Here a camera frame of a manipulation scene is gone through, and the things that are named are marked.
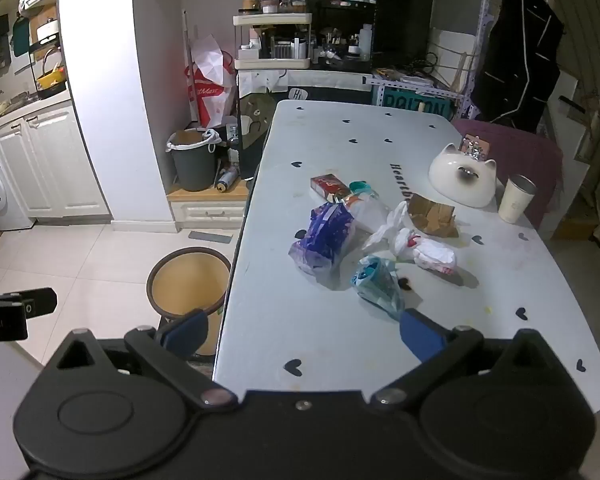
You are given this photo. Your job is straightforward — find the purple plastic bag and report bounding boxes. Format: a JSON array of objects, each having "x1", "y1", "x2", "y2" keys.
[{"x1": 287, "y1": 202, "x2": 357, "y2": 277}]

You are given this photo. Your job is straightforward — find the red and white shopping bag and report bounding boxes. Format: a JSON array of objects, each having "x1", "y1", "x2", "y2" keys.
[{"x1": 183, "y1": 34, "x2": 239, "y2": 129}]

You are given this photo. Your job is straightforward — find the black bear-print cloth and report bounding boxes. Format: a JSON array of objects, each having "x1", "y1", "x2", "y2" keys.
[{"x1": 236, "y1": 91, "x2": 279, "y2": 182}]

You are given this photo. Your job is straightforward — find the clear plastic bag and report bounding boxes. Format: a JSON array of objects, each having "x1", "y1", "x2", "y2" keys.
[{"x1": 347, "y1": 194, "x2": 412, "y2": 252}]

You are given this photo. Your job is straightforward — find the silver spray can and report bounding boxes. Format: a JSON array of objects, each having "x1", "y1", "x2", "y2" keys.
[{"x1": 215, "y1": 165, "x2": 240, "y2": 194}]

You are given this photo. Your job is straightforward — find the white red plastic bag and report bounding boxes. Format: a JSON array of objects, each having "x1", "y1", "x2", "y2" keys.
[{"x1": 390, "y1": 227, "x2": 459, "y2": 276}]

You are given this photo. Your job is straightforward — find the brown paper bag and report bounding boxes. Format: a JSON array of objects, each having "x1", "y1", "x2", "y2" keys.
[{"x1": 407, "y1": 192, "x2": 459, "y2": 239}]

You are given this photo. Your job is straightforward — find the perforated metal shelf rack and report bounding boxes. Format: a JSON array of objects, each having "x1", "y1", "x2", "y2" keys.
[{"x1": 366, "y1": 0, "x2": 502, "y2": 122}]

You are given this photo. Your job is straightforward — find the white cat-shaped bowl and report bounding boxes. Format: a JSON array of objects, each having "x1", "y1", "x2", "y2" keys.
[{"x1": 428, "y1": 142, "x2": 497, "y2": 209}]

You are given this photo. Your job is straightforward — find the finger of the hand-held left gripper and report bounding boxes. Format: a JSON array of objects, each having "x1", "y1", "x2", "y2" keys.
[{"x1": 0, "y1": 287, "x2": 58, "y2": 319}]

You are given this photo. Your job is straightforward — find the grey flat floor pad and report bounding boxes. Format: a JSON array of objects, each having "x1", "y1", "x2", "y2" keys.
[{"x1": 187, "y1": 229, "x2": 235, "y2": 244}]

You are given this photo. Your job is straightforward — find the white kitchen cabinet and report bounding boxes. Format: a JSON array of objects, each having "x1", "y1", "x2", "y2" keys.
[{"x1": 0, "y1": 99, "x2": 114, "y2": 227}]

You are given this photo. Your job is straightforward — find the brown round waste bin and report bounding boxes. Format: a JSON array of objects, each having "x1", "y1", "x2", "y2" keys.
[{"x1": 146, "y1": 247, "x2": 232, "y2": 359}]

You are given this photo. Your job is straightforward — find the red box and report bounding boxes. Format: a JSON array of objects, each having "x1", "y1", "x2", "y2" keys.
[{"x1": 310, "y1": 173, "x2": 354, "y2": 204}]

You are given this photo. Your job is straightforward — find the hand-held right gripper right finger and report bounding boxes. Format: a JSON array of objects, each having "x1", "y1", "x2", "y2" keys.
[{"x1": 370, "y1": 308, "x2": 561, "y2": 409}]

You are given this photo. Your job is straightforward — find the wooden platform with drawer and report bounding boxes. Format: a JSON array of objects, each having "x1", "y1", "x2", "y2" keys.
[{"x1": 167, "y1": 179, "x2": 251, "y2": 234}]

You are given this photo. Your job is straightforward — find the teal plastic bag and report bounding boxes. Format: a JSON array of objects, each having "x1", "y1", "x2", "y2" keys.
[{"x1": 350, "y1": 255, "x2": 407, "y2": 322}]

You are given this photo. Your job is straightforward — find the green sign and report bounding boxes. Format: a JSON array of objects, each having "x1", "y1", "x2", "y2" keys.
[{"x1": 382, "y1": 87, "x2": 451, "y2": 121}]

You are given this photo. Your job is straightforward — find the black jacket with white trim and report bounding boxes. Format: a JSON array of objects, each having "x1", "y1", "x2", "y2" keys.
[{"x1": 471, "y1": 0, "x2": 565, "y2": 134}]

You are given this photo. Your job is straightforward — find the white storage rack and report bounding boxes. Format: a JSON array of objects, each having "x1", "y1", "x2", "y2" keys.
[{"x1": 232, "y1": 12, "x2": 314, "y2": 72}]

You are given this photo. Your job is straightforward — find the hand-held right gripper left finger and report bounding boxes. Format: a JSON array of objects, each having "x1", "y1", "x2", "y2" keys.
[{"x1": 50, "y1": 309, "x2": 236, "y2": 411}]

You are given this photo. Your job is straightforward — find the patterned foil packet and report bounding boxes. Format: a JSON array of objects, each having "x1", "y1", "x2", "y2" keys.
[{"x1": 458, "y1": 134, "x2": 491, "y2": 162}]

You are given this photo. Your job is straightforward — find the grey bin with white liner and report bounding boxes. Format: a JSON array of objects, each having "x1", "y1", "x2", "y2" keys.
[{"x1": 165, "y1": 129, "x2": 223, "y2": 193}]

